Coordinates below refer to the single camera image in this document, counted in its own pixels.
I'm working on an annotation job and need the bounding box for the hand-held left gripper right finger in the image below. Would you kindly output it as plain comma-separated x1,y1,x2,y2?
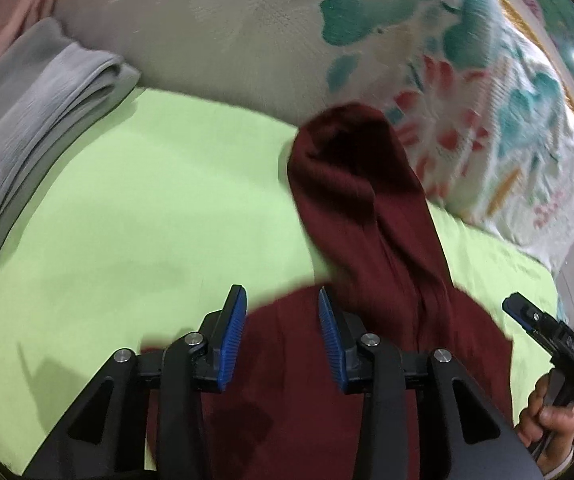
317,287,544,480

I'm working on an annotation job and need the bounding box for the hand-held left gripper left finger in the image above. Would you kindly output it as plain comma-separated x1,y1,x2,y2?
22,284,248,480

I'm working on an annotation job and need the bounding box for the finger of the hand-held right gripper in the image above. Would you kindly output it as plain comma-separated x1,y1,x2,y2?
501,293,552,337

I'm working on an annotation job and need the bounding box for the maroon knit garment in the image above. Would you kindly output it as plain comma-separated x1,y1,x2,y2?
139,102,516,480

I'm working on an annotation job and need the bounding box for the person's right hand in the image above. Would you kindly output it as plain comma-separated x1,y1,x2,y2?
514,374,574,476

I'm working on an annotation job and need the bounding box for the light green bed sheet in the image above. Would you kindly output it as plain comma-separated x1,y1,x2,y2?
0,87,561,477

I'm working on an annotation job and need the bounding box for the grey folded cloth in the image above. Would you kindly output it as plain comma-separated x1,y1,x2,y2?
0,17,142,283

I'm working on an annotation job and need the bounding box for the white floral quilt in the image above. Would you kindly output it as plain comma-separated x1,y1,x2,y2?
56,0,574,275

